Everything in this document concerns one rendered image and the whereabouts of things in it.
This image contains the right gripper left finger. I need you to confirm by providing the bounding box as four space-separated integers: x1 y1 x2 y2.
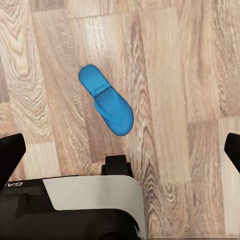
0 133 26 193

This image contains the sandal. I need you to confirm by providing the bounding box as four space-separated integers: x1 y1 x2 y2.
78 64 134 136

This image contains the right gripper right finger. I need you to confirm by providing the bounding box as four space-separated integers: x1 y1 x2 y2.
224 133 240 173

